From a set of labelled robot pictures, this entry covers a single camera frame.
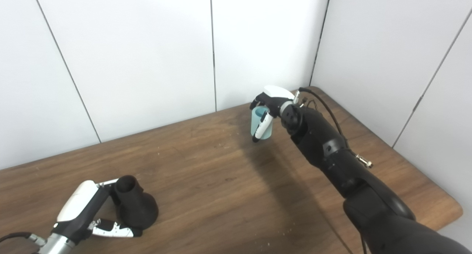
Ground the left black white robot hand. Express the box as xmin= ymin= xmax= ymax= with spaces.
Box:
xmin=52 ymin=178 xmax=143 ymax=245

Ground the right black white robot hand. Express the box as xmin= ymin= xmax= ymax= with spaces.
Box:
xmin=250 ymin=85 xmax=295 ymax=143

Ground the light-blue hose piece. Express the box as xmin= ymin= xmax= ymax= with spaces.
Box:
xmin=251 ymin=107 xmax=273 ymax=140

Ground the black flared nozzle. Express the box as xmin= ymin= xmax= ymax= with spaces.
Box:
xmin=112 ymin=175 xmax=159 ymax=230

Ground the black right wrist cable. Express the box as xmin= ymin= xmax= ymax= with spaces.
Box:
xmin=294 ymin=87 xmax=351 ymax=147

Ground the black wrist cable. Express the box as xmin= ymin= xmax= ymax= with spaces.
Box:
xmin=294 ymin=87 xmax=351 ymax=147
xmin=0 ymin=232 xmax=46 ymax=247

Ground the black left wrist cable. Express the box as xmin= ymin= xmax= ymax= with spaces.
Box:
xmin=0 ymin=232 xmax=46 ymax=247

